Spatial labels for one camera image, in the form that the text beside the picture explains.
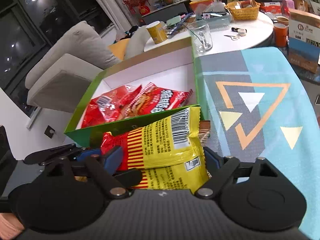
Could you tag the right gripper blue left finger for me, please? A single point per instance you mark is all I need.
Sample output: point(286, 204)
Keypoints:
point(110, 161)

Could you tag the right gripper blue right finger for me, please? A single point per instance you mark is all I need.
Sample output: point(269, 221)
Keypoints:
point(213, 161)

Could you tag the yellow red snack bag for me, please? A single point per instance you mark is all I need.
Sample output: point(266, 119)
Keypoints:
point(168, 152)

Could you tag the red candy bag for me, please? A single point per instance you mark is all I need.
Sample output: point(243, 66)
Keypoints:
point(109, 106)

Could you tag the red noodle snack bag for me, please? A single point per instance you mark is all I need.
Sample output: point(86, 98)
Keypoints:
point(153, 99)

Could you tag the grey sofa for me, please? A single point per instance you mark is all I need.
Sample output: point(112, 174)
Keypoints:
point(59, 80)

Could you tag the green gift box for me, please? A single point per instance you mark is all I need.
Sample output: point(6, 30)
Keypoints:
point(171, 66)

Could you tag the clear glass mug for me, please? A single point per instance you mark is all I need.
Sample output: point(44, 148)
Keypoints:
point(200, 33)

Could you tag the small scissors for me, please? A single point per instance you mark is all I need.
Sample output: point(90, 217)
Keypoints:
point(233, 37)

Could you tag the yellow tin can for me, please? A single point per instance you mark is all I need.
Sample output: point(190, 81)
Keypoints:
point(156, 31)

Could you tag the white round table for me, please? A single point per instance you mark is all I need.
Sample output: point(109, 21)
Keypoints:
point(259, 33)

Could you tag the blue grey plastic tray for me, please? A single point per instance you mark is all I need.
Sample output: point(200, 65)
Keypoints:
point(215, 20)

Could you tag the orange cup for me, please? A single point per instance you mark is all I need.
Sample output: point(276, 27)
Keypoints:
point(280, 34)

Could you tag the yellow woven basket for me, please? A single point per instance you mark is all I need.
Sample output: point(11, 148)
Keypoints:
point(244, 10)

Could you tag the orange storage box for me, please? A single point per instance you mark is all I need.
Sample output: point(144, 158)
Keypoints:
point(199, 5)

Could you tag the brown blue paper box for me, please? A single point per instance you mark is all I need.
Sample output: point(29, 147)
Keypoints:
point(304, 40)

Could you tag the pink small box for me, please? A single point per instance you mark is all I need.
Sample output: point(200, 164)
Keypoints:
point(286, 6)

